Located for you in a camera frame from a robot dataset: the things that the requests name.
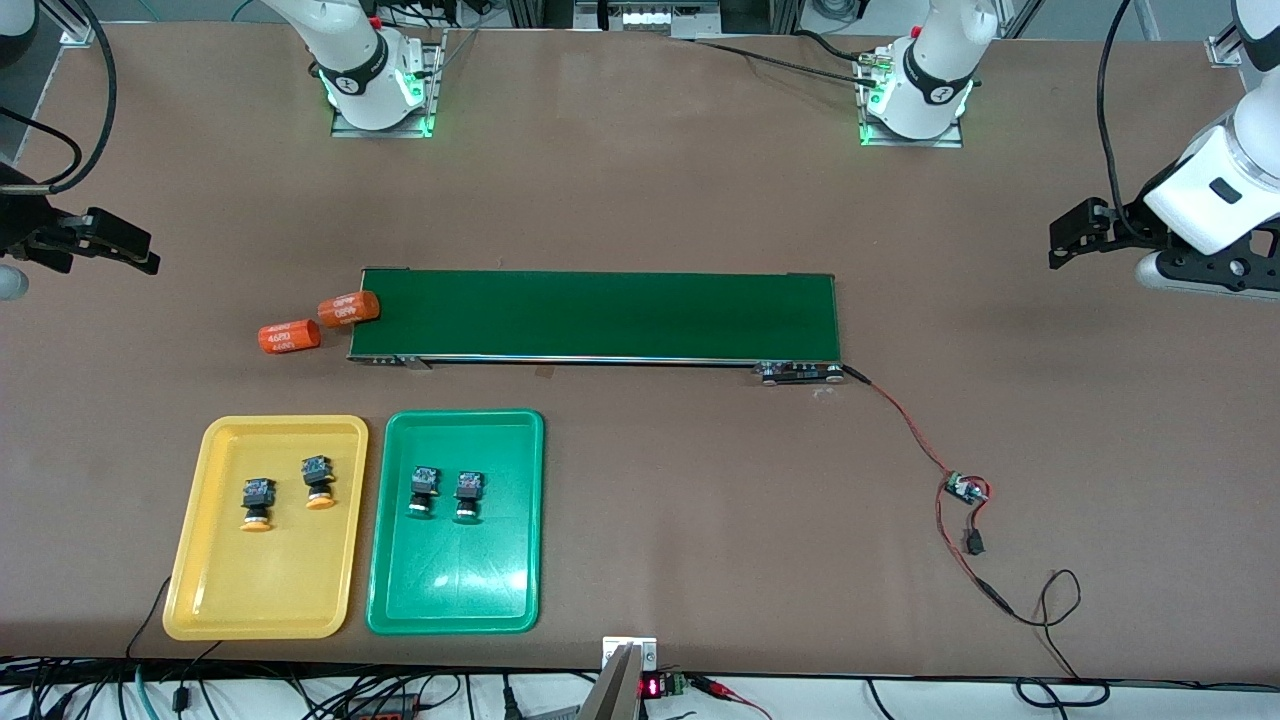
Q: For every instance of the red clip lead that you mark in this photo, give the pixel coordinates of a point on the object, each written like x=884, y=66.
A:
x=730, y=693

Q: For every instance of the orange power strip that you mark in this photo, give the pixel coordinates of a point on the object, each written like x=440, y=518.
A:
x=380, y=710

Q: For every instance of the aluminium corner bracket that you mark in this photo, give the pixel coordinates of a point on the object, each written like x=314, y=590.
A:
x=1218, y=50
x=78, y=32

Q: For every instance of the metal camera bracket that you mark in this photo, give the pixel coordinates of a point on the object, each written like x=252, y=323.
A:
x=618, y=680

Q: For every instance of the red digit display module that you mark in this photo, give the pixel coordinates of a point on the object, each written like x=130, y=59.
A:
x=655, y=687

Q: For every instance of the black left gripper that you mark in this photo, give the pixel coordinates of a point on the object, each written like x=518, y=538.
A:
x=1128, y=222

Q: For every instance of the yellow push button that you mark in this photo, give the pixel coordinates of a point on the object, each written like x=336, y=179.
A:
x=318, y=482
x=258, y=505

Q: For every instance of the green push button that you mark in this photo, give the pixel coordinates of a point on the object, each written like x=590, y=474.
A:
x=425, y=490
x=468, y=495

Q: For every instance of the green plastic tray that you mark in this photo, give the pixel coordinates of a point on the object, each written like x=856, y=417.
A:
x=470, y=570

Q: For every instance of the yellow plastic tray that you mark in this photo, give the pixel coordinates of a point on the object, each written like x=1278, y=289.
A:
x=265, y=580

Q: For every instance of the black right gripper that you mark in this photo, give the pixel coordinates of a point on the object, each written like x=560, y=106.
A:
x=22, y=222

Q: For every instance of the green conveyor belt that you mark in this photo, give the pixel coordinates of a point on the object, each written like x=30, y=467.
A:
x=620, y=315

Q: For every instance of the orange printed cylinder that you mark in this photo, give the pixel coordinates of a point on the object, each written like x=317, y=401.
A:
x=348, y=309
x=290, y=337

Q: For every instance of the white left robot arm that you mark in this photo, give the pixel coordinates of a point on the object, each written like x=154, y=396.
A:
x=1200, y=190

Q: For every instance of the white indicator device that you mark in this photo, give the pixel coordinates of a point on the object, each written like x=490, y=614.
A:
x=655, y=15

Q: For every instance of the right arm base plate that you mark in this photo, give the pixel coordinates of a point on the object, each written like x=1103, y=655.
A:
x=345, y=125

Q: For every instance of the small controller circuit board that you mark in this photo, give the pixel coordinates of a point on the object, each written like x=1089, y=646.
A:
x=965, y=489

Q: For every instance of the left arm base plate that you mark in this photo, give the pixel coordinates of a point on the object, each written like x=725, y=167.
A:
x=950, y=140

